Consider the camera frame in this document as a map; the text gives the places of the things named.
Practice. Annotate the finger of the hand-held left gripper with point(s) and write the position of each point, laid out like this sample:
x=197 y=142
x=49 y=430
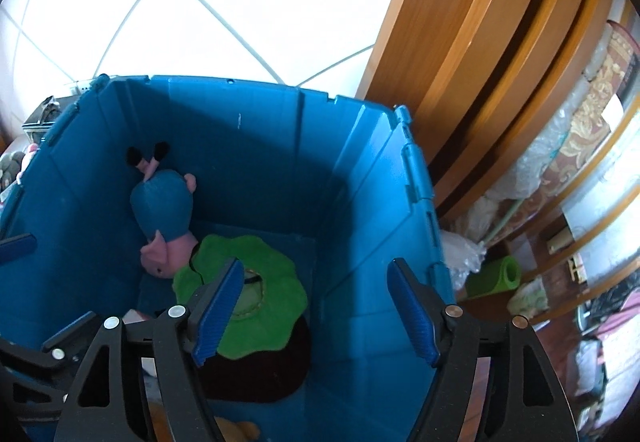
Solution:
x=70 y=332
x=17 y=249

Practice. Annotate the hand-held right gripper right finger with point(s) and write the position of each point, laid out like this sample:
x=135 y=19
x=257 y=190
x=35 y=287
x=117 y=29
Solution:
x=412 y=312

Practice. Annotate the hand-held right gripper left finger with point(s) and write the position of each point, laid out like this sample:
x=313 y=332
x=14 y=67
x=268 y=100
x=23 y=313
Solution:
x=220 y=312

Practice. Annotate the green plush lily pad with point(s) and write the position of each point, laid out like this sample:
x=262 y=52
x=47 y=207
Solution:
x=270 y=282

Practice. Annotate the maroon cloth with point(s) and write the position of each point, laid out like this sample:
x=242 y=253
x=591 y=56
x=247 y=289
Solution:
x=270 y=372

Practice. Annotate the pig plush toy blue dress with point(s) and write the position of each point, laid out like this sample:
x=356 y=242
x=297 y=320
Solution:
x=160 y=202

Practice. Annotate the blue plastic crate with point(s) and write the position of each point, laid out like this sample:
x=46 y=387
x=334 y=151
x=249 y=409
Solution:
x=280 y=162

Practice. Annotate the white plastic bag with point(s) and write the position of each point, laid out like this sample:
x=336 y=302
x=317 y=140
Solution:
x=465 y=257

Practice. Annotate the grey cloth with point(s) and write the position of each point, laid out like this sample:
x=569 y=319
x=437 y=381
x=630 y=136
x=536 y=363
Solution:
x=11 y=169

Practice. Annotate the green rolled mat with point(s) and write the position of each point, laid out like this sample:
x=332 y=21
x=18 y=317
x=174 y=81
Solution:
x=495 y=277

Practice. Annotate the cluttered wooden shelf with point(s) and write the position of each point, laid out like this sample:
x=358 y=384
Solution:
x=595 y=244

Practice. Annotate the brown patterned fabric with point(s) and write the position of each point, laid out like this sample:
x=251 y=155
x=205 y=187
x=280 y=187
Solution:
x=595 y=122

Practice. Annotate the wooden cabinet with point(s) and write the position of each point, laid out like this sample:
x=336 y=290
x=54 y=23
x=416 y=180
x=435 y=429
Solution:
x=450 y=22

